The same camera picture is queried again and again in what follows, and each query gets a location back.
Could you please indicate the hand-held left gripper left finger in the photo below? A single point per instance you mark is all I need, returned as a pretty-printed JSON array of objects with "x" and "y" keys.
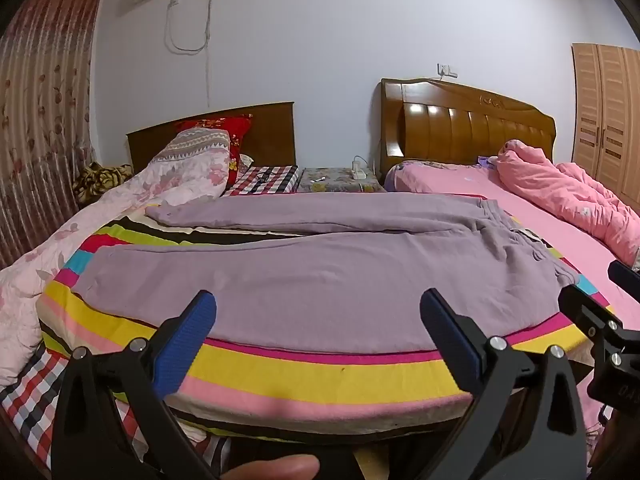
[{"x": 192, "y": 332}]

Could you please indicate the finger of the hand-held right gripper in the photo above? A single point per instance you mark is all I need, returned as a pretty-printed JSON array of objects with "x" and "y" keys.
[
  {"x": 585, "y": 310},
  {"x": 627, "y": 280}
]

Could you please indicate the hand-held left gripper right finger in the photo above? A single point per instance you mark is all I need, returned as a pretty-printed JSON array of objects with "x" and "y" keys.
[{"x": 447, "y": 332}]

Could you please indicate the purple pants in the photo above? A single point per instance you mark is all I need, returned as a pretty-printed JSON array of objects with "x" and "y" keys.
[{"x": 325, "y": 280}]

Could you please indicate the person's left hand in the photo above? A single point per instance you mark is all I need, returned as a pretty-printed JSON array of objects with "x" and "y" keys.
[{"x": 275, "y": 469}]

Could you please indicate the pink bed sheet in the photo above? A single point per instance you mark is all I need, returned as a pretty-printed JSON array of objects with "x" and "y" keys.
[{"x": 550, "y": 230}]

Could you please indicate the striped colourful blanket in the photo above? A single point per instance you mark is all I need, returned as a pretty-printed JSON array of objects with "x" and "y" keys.
[{"x": 300, "y": 380}]

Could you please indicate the pink floral pillow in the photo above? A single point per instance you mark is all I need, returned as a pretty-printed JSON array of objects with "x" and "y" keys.
[{"x": 425, "y": 175}]

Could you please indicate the pink floral quilt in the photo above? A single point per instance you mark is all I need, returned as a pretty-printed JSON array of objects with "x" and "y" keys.
[{"x": 75, "y": 225}]

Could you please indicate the wooden wardrobe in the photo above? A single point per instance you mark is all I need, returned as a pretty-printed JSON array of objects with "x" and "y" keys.
[{"x": 607, "y": 120}]

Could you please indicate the small purple cloth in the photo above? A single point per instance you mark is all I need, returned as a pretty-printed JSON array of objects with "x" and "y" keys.
[{"x": 486, "y": 161}]

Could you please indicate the tiger print blanket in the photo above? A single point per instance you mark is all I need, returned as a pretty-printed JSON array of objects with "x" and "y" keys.
[{"x": 100, "y": 180}]

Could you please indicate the plaid bed sheet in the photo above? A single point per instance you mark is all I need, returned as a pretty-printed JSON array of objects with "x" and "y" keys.
[{"x": 30, "y": 410}]

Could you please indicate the white power strip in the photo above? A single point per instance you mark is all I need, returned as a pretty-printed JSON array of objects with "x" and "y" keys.
[{"x": 359, "y": 170}]

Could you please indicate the nightstand with floral cover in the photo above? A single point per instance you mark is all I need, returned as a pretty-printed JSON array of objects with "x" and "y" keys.
[{"x": 330, "y": 182}]

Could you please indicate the glossy wooden headboard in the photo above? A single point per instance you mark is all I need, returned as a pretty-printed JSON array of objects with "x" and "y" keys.
[{"x": 450, "y": 130}]

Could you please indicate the red pillow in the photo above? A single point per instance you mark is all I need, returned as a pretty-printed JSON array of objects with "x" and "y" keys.
[{"x": 220, "y": 125}]

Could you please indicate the dark wooden headboard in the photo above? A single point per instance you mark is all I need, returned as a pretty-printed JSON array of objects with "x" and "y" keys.
[{"x": 270, "y": 130}]

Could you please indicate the floral curtain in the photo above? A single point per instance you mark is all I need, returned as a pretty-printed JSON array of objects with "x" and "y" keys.
[{"x": 40, "y": 110}]

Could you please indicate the white wall switch plate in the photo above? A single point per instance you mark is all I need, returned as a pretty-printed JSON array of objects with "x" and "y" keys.
[{"x": 446, "y": 71}]

